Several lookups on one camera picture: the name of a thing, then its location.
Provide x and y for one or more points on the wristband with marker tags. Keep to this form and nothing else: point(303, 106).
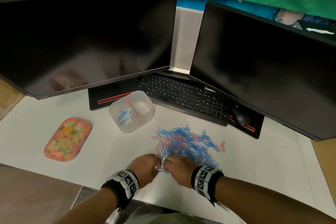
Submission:
point(206, 181)
point(123, 184)

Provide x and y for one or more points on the left wristband with marker tags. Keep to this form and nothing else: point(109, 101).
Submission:
point(123, 184)

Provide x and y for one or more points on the translucent plastic divided container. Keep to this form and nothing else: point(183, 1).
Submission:
point(137, 125)

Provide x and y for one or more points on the blue partition panel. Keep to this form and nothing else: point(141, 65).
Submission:
point(210, 4)

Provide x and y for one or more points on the black red-trimmed desk mat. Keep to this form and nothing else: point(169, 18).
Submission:
point(105, 95)

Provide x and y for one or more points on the black computer monitor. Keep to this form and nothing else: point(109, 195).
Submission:
point(262, 69)
point(78, 42)

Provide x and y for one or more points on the floral orange tin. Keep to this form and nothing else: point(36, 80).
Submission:
point(67, 139)

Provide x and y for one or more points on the black keyboard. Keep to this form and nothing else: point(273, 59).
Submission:
point(183, 95)

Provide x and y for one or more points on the person's left hand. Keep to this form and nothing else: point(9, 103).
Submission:
point(143, 168)

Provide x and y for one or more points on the black equipment white labels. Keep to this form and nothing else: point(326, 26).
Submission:
point(315, 31)

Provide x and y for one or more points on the right wristband with marker tags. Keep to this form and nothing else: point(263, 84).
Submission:
point(206, 181)

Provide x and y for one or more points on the black computer mouse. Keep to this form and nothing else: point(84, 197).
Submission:
point(241, 117)

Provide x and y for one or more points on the person's left forearm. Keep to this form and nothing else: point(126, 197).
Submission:
point(92, 208)

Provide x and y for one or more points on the pile of blue pink paperclips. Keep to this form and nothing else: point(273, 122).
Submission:
point(183, 143)

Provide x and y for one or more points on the person's right hand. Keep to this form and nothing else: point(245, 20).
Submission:
point(182, 170)

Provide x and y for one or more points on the heap of sorted blue paperclips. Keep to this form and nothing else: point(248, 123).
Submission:
point(123, 116)

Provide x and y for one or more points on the person's right forearm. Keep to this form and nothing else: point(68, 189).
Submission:
point(262, 202)

